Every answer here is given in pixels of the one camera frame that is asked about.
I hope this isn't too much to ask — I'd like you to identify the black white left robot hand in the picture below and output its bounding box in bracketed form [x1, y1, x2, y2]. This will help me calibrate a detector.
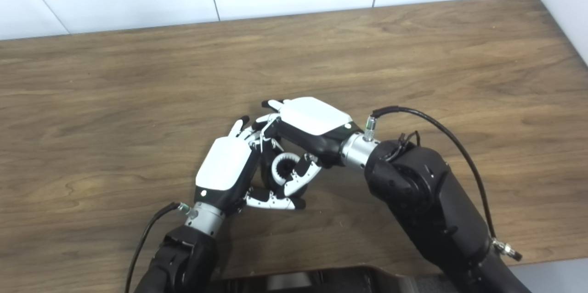
[193, 115, 307, 215]

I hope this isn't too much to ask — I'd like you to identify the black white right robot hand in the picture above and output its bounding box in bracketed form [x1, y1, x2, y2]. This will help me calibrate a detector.
[261, 96, 354, 198]

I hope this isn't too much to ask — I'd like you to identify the round black plastic part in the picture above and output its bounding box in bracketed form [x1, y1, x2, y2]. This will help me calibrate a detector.
[260, 139, 299, 195]

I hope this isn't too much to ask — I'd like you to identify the white plastic ring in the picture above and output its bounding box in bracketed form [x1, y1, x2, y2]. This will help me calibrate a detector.
[271, 153, 301, 183]

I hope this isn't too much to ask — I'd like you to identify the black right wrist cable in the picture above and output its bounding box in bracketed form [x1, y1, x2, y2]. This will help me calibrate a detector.
[365, 106, 523, 261]

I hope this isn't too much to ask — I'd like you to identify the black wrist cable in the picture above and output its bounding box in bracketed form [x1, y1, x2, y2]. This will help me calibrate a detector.
[365, 106, 523, 261]
[125, 201, 198, 293]

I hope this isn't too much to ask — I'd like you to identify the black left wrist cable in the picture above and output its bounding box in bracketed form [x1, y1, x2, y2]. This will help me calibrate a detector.
[125, 201, 198, 293]

